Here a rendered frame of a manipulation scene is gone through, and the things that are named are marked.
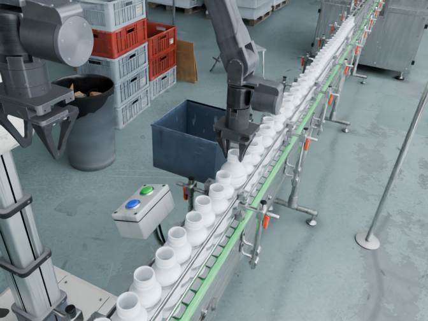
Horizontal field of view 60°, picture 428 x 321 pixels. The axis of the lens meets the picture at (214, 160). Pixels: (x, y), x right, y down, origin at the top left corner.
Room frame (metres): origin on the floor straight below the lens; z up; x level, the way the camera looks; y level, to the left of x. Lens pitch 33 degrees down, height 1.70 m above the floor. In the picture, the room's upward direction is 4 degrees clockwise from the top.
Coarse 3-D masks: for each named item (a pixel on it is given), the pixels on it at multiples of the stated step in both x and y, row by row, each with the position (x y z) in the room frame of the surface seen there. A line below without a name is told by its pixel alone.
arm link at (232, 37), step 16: (208, 0) 0.82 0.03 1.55; (224, 0) 0.81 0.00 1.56; (224, 16) 0.80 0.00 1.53; (240, 16) 0.83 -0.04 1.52; (224, 32) 0.80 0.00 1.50; (240, 32) 0.80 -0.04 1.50; (224, 48) 0.79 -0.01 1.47; (240, 48) 0.78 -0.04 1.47; (224, 64) 0.79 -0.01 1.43; (256, 64) 0.81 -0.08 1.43
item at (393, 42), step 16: (320, 0) 5.30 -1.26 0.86; (336, 0) 5.22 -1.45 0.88; (384, 0) 5.12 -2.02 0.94; (400, 0) 4.96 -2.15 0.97; (416, 0) 4.89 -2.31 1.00; (320, 16) 5.32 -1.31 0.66; (336, 16) 5.24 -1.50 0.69; (384, 16) 4.98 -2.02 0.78; (400, 16) 4.94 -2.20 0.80; (416, 16) 4.87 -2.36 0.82; (320, 32) 5.30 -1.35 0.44; (384, 32) 4.99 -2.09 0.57; (400, 32) 4.92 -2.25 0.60; (416, 32) 4.85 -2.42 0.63; (368, 48) 5.04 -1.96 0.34; (384, 48) 4.97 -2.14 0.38; (400, 48) 4.89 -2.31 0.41; (416, 48) 4.84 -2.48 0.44; (368, 64) 5.04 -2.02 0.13; (384, 64) 4.94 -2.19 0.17; (400, 64) 4.87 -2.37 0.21
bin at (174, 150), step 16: (176, 112) 1.57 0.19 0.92; (192, 112) 1.65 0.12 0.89; (208, 112) 1.62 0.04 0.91; (224, 112) 1.58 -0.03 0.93; (160, 128) 1.36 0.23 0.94; (176, 128) 1.58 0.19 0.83; (192, 128) 1.65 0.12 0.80; (208, 128) 1.62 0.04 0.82; (160, 144) 1.37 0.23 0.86; (176, 144) 1.34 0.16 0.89; (192, 144) 1.31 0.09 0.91; (208, 144) 1.28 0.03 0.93; (160, 160) 1.37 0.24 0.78; (176, 160) 1.34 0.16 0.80; (192, 160) 1.31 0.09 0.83; (208, 160) 1.28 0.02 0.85; (224, 160) 1.36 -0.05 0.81; (208, 176) 1.28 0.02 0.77
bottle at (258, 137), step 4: (256, 132) 0.99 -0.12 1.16; (260, 132) 0.98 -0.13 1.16; (256, 136) 0.99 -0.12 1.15; (260, 136) 0.96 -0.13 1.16; (256, 140) 0.95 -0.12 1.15; (260, 140) 0.96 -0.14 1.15; (260, 144) 0.96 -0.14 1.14; (260, 148) 0.95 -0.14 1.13; (260, 152) 0.95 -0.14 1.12; (260, 156) 0.95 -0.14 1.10; (260, 168) 0.96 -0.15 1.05
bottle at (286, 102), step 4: (284, 100) 1.25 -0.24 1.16; (288, 100) 1.25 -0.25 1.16; (284, 104) 1.22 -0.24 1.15; (288, 104) 1.22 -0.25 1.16; (288, 108) 1.22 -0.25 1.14; (284, 112) 1.21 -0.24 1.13; (288, 112) 1.22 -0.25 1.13; (284, 116) 1.21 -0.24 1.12; (288, 116) 1.21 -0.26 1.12; (284, 132) 1.21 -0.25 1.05; (284, 136) 1.21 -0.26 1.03
